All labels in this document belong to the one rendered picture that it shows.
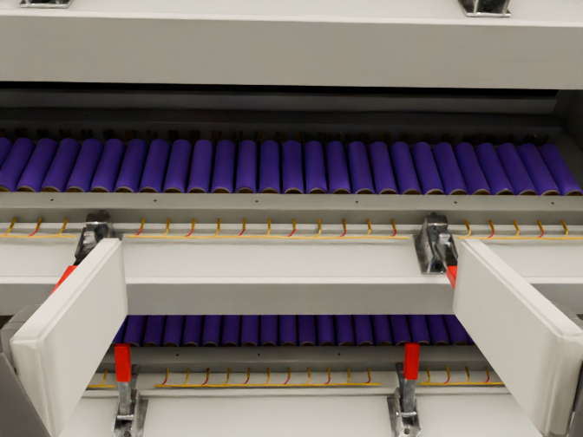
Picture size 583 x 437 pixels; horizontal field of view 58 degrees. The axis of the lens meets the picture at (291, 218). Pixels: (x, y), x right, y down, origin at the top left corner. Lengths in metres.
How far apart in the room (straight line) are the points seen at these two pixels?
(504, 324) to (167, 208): 0.31
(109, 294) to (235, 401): 0.39
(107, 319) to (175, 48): 0.21
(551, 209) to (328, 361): 0.25
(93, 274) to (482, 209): 0.35
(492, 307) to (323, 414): 0.39
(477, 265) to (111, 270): 0.12
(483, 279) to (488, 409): 0.42
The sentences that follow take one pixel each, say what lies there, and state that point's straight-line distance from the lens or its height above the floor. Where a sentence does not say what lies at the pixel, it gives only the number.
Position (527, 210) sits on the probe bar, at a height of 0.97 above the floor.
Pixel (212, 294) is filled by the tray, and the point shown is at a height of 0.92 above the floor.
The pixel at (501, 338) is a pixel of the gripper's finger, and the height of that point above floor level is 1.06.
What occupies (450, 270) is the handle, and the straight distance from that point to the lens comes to 0.39.
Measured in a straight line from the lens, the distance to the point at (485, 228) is 0.47.
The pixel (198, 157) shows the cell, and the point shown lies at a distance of 0.48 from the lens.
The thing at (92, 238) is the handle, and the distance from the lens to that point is 0.42.
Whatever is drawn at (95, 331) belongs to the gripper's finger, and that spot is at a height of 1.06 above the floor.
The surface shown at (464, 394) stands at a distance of 0.59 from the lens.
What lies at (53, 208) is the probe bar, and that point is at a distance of 0.46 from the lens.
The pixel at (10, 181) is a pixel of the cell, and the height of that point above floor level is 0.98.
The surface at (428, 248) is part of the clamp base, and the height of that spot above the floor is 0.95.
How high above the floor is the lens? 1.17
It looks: 29 degrees down
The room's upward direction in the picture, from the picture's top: 2 degrees clockwise
